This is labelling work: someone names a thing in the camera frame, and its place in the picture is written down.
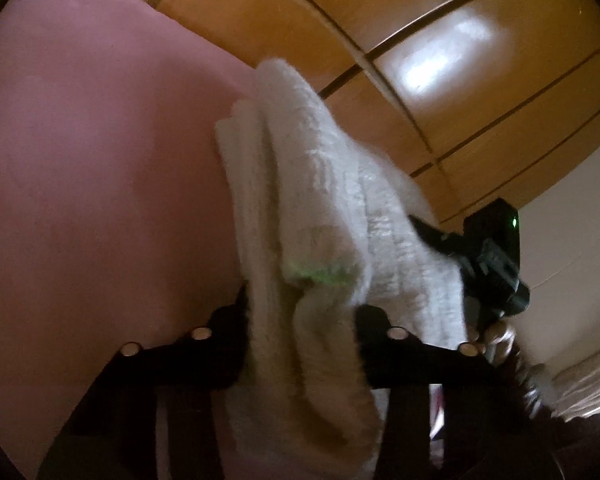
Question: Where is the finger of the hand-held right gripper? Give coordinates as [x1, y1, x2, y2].
[408, 214, 470, 267]

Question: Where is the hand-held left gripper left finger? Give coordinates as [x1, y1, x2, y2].
[36, 284, 253, 480]

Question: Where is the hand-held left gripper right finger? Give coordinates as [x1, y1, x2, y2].
[352, 304, 568, 480]

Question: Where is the white knitted sweater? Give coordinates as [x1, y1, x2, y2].
[213, 57, 470, 480]

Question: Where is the person's right forearm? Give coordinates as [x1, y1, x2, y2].
[495, 339, 600, 480]

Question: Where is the person's right hand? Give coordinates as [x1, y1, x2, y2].
[472, 319, 520, 362]

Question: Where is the light curtain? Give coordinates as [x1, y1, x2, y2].
[549, 349, 600, 422]

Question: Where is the pink bed sheet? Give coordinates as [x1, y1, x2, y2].
[0, 0, 262, 480]

